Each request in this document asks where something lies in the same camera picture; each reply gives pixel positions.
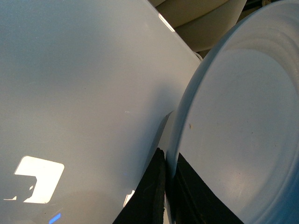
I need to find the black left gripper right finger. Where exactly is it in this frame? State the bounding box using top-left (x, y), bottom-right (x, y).
top-left (174, 154), bottom-right (243, 224)

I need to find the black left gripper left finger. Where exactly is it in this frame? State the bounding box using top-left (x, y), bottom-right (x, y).
top-left (114, 148), bottom-right (166, 224)

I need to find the white round plate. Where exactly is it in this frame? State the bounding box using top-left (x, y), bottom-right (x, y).
top-left (166, 0), bottom-right (299, 224)

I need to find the beige left chair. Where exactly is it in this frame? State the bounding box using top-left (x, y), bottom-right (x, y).
top-left (150, 0), bottom-right (246, 52)

